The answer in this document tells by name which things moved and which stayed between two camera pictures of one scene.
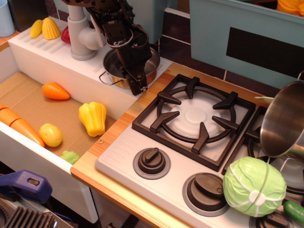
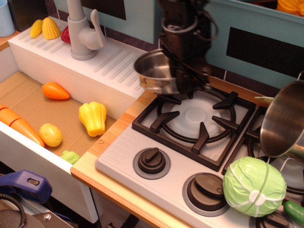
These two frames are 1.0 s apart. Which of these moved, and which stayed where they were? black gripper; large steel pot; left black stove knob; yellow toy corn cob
Moved: black gripper
Stayed: large steel pot; left black stove knob; yellow toy corn cob
